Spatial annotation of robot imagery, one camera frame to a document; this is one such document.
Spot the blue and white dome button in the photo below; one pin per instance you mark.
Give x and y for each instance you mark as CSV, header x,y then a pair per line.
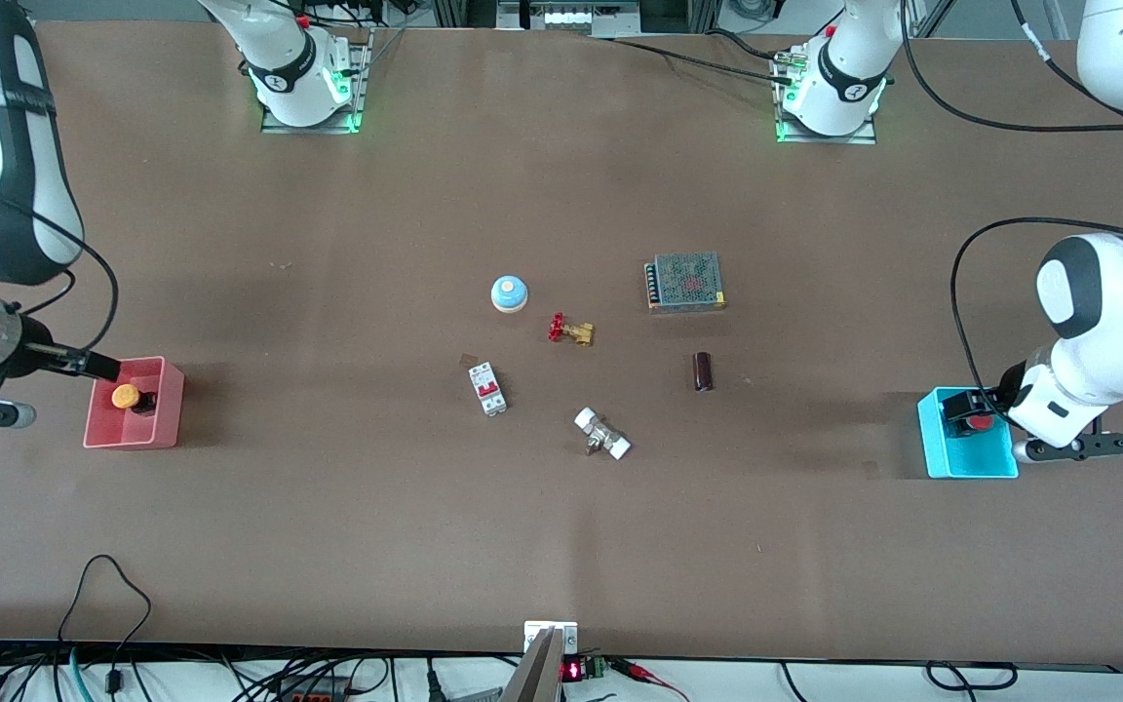
x,y
510,292

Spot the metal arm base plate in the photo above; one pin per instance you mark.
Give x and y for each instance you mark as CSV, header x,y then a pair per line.
x,y
362,88
864,136

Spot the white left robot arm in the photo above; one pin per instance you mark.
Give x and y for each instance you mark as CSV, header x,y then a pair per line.
x,y
1107,292

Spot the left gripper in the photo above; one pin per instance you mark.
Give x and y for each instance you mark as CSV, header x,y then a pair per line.
x,y
1008,380

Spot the silver fitting with white ends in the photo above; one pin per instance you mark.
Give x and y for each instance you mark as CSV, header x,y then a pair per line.
x,y
602,434

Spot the white circuit breaker red switch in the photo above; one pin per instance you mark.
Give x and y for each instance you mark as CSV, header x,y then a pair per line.
x,y
487,388

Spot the pink plastic bin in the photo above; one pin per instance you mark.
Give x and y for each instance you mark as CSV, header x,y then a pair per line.
x,y
157,429

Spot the white mounting bracket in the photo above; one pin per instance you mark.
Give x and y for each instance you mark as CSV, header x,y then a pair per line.
x,y
537,632

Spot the blue plastic bin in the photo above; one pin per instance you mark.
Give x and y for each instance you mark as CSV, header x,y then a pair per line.
x,y
942,458

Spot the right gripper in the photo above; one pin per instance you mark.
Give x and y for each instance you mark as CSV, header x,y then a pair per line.
x,y
47,356

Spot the dark brown cylindrical capacitor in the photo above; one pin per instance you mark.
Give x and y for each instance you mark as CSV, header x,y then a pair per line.
x,y
703,371

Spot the red digit display module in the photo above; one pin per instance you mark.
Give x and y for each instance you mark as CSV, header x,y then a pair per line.
x,y
573,671

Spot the grey metal bar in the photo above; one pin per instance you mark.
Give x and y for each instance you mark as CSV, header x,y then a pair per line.
x,y
534,678

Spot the aluminium frame rack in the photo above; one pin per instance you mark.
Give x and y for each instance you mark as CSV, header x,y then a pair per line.
x,y
571,15

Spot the metal mesh power supply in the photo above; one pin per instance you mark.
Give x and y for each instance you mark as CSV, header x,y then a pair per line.
x,y
686,281

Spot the red clip lead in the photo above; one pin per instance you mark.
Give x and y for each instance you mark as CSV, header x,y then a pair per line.
x,y
649,675

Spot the yellow push button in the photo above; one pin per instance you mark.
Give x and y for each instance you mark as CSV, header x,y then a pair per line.
x,y
125,397

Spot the red push button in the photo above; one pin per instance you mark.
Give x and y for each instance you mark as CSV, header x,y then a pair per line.
x,y
982,423

